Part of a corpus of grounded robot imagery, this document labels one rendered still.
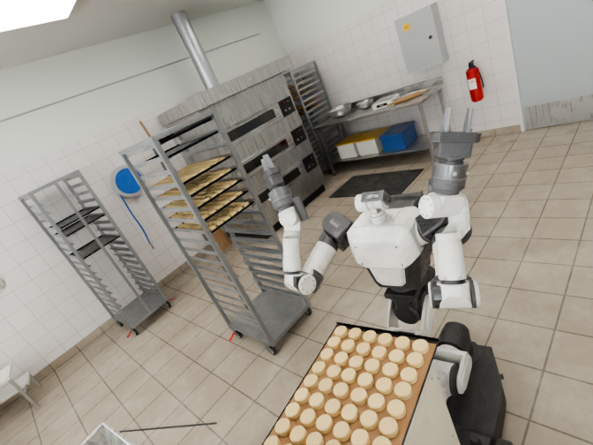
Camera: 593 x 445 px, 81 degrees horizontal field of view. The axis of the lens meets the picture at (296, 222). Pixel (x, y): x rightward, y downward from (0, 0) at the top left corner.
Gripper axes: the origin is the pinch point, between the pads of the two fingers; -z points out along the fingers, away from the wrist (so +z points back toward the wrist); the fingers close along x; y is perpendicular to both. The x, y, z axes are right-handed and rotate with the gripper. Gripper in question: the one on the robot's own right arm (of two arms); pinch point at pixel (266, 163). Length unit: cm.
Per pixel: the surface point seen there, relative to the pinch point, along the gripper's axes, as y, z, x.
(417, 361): -12, 81, 31
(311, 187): -143, -25, -367
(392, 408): 4, 85, 37
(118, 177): 96, -119, -321
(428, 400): -12, 96, 26
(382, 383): 1, 82, 29
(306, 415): 25, 82, 22
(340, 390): 13, 80, 22
